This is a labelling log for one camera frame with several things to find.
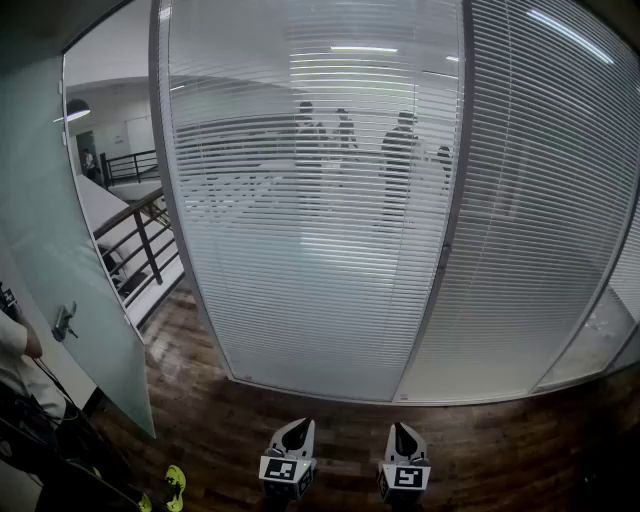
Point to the frosted glass door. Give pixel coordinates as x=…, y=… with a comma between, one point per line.
x=45, y=225

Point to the black railing with wooden handrail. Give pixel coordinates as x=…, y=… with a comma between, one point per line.
x=142, y=240

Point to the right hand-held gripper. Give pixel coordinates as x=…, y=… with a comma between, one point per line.
x=405, y=477

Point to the grey aluminium frame post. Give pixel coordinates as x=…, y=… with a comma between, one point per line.
x=162, y=150
x=457, y=175

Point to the ceiling light strips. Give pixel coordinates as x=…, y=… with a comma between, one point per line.
x=360, y=49

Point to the black dome pendant lamp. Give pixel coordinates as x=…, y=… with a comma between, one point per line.
x=76, y=107

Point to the black metal railing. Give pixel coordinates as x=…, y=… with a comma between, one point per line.
x=130, y=167

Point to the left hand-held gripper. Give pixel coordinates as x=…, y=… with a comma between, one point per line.
x=280, y=470

